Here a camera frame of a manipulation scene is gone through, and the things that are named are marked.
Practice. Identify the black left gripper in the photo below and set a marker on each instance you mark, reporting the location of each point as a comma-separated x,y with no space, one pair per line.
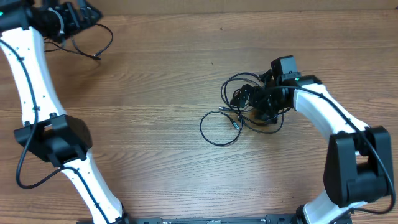
79,23

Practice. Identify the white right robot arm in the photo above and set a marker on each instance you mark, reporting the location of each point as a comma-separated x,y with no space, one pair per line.
358,168

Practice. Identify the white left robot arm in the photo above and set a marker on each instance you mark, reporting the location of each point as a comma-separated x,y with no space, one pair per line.
47,131

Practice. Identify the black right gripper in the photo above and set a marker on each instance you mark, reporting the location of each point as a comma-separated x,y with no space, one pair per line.
256,93

